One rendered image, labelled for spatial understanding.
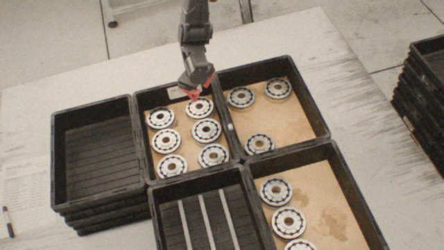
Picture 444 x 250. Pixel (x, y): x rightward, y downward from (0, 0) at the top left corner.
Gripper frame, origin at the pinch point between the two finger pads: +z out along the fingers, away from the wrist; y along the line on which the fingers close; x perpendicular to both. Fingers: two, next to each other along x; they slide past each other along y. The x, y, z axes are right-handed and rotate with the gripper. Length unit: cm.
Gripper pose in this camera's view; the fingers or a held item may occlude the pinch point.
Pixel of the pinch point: (200, 92)
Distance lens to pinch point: 127.0
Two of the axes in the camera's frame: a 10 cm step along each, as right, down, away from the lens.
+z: 0.9, 5.8, 8.1
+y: 5.1, -7.2, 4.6
